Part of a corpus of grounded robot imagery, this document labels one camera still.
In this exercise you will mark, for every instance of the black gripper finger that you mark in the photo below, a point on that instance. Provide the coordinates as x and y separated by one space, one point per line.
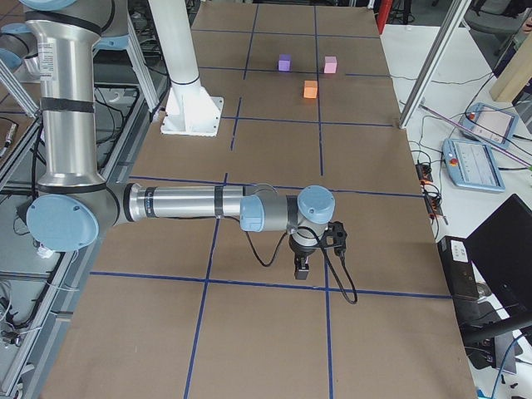
304 269
298 268

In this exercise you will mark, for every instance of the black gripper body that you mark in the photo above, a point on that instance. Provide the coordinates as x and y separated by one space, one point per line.
300 252

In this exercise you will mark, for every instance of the orange foam block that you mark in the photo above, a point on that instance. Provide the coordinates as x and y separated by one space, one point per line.
310 89

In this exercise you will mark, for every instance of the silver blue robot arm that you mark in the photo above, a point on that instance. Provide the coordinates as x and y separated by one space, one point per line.
76 204

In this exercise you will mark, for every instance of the brown paper table cover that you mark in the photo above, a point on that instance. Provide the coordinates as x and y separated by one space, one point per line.
290 255

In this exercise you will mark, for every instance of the black computer box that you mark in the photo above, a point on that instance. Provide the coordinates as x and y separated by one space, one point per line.
457 268

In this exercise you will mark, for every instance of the pink foam block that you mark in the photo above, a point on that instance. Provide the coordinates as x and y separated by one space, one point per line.
330 65

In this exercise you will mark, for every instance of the purple foam block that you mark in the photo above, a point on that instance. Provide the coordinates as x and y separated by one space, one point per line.
284 62

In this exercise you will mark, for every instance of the near blue teach pendant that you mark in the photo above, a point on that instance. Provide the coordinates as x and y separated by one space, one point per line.
471 165

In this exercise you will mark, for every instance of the blue teach pendant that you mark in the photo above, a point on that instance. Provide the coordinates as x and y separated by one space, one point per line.
471 165
490 123

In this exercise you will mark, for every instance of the black monitor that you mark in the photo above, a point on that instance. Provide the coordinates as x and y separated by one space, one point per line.
500 248

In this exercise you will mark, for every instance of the far blue teach pendant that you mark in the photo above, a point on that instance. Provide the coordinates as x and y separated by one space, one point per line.
490 123

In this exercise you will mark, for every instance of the wooden board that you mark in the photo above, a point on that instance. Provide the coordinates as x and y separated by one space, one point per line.
517 73

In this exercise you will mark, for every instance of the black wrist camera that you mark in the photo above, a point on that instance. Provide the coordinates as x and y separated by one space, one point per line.
335 237

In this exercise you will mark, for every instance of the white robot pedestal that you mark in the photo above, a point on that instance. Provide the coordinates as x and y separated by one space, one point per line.
190 110

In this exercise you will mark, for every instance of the aluminium side frame rail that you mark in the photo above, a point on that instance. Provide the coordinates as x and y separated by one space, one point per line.
38 296

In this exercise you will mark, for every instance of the aluminium frame post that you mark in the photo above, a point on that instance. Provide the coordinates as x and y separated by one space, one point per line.
451 22

